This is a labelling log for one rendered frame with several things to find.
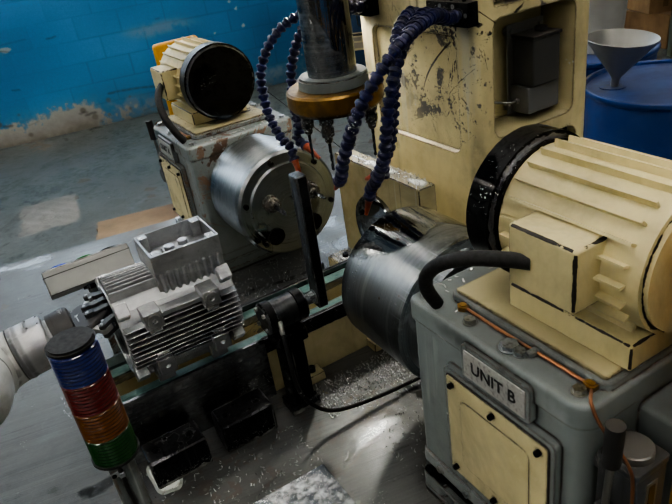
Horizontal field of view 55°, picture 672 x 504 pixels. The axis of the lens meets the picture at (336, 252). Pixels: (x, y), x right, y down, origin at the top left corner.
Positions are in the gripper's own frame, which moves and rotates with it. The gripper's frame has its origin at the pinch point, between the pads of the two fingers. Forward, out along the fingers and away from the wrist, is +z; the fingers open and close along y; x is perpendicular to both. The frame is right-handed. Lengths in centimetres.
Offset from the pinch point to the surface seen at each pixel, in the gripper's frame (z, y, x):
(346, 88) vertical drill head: 40.9, -4.2, -20.1
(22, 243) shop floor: -32, 320, 109
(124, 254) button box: -2.7, 22.4, 3.0
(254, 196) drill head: 27.3, 22.7, 4.1
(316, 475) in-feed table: 2.9, -39.1, 17.9
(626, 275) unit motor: 30, -69, -16
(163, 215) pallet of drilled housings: 44, 252, 102
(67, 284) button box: -14.9, 21.4, 3.0
